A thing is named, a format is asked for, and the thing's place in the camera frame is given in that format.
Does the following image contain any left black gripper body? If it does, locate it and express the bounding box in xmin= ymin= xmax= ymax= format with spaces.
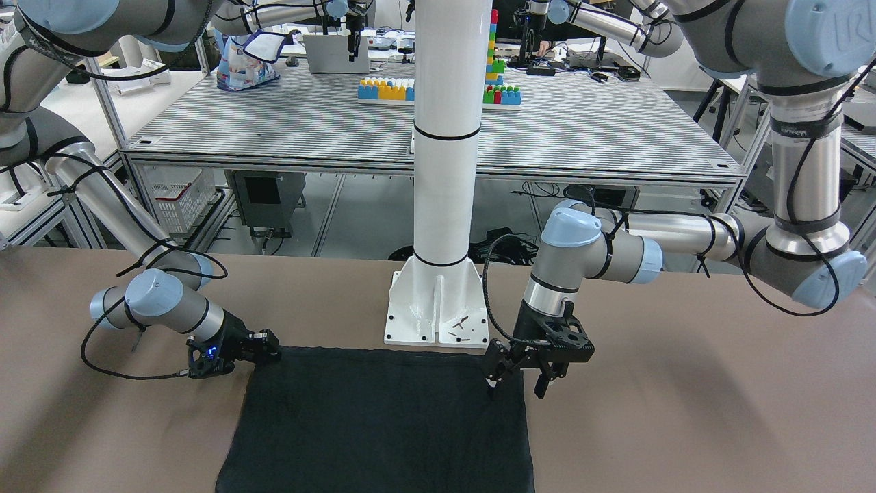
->
xmin=511 ymin=301 xmax=595 ymax=363

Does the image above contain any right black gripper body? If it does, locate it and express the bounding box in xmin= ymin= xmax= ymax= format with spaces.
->
xmin=185 ymin=312 xmax=265 ymax=379

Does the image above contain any black t-shirt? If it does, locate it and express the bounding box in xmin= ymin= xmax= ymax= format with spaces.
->
xmin=215 ymin=347 xmax=535 ymax=492

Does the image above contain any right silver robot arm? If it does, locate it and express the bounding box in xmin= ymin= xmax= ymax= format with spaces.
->
xmin=2 ymin=1 xmax=281 ymax=379

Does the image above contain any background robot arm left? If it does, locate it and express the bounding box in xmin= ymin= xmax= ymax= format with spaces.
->
xmin=186 ymin=1 xmax=369 ymax=379

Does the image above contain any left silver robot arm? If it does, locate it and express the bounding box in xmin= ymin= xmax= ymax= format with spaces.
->
xmin=482 ymin=1 xmax=874 ymax=399

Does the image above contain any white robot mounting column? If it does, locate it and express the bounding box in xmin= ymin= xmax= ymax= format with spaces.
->
xmin=383 ymin=0 xmax=491 ymax=349

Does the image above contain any white plastic basket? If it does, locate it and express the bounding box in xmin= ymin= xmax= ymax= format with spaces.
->
xmin=142 ymin=166 xmax=215 ymax=235

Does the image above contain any striped aluminium workbench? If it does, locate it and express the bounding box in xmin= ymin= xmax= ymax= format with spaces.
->
xmin=118 ymin=58 xmax=747 ymax=273

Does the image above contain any blue white plastic bag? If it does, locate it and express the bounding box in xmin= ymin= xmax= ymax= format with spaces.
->
xmin=214 ymin=30 xmax=285 ymax=92

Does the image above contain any colourful toy block stack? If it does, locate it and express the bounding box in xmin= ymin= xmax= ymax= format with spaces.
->
xmin=357 ymin=1 xmax=524 ymax=114

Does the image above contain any white box on workbench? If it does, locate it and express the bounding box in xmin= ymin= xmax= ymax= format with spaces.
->
xmin=302 ymin=34 xmax=370 ymax=74

